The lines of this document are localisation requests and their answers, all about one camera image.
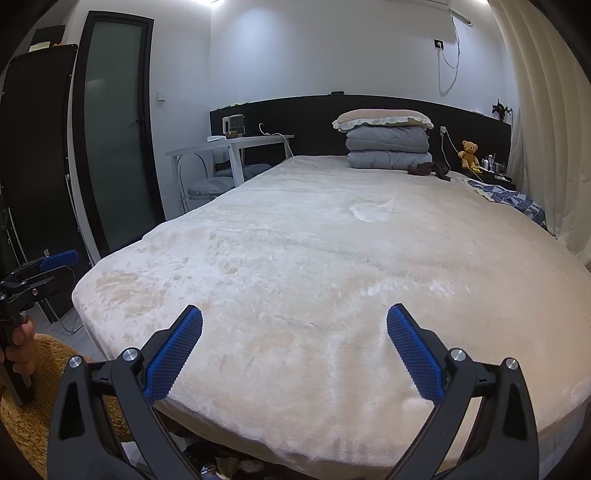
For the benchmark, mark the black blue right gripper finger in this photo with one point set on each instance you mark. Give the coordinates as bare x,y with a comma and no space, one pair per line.
83,444
503,441

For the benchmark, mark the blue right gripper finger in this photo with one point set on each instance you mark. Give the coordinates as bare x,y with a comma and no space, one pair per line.
68,258

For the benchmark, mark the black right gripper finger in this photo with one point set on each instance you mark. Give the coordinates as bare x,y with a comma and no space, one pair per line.
36,287

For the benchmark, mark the person's left hand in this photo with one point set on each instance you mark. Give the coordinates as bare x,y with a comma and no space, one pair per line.
23,351

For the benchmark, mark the brown fuzzy floor rug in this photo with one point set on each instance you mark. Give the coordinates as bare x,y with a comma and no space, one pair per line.
29,425

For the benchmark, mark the dark glass door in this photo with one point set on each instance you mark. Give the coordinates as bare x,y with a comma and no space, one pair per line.
111,129

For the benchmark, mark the white metal chair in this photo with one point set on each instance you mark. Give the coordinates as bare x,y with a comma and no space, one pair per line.
218,183

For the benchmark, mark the beige plush bed blanket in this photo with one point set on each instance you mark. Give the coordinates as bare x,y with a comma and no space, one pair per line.
294,273

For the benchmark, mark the white side desk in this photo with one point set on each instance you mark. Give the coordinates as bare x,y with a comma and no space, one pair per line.
233,149

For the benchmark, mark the small white desk appliance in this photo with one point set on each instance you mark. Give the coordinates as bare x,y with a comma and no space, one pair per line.
233,126

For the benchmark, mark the blue white patterned cloth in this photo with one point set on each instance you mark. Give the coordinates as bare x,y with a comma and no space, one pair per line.
517,200

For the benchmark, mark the dark brown cloth on bed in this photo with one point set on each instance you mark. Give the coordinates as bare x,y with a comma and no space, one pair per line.
441,171

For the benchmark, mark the yellow teddy bear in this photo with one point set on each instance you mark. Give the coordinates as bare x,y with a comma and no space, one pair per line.
468,156

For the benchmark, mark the cream curtain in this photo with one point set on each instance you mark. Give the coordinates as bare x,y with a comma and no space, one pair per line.
554,96

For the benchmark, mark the black headboard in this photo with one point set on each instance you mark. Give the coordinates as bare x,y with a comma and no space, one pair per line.
319,123

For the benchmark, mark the folded grey quilt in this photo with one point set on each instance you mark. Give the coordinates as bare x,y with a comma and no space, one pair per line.
388,148

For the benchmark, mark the beige frilled pillow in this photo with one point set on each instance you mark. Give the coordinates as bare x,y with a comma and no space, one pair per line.
381,118

